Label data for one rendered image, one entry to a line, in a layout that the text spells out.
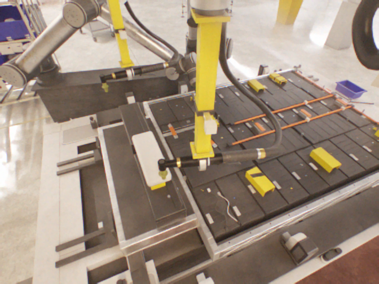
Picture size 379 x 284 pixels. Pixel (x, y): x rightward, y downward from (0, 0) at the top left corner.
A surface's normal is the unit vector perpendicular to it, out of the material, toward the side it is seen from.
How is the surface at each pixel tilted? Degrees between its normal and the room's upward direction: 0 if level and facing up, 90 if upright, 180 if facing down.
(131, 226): 0
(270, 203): 0
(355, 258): 0
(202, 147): 90
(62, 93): 90
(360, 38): 75
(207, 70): 90
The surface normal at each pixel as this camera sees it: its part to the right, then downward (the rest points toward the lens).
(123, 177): 0.00, -0.71
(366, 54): -0.85, 0.11
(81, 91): 0.21, 0.69
